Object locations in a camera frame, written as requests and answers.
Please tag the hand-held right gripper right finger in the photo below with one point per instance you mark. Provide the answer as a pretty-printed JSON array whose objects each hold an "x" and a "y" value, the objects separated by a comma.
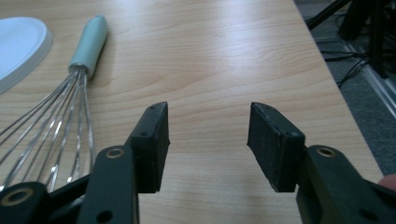
[{"x": 275, "y": 146}]

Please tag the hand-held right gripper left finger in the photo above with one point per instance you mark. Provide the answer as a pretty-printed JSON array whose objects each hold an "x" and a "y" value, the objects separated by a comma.
[{"x": 151, "y": 149}]

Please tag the white utensil rack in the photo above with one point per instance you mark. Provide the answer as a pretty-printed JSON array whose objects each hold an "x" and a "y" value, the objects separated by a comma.
[{"x": 18, "y": 46}]

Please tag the black metal stand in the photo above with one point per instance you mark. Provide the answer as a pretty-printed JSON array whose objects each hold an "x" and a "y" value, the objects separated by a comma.
[{"x": 373, "y": 25}]

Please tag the metal floor rail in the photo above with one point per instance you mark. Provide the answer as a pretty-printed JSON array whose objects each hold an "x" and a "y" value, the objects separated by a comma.
[{"x": 378, "y": 84}]

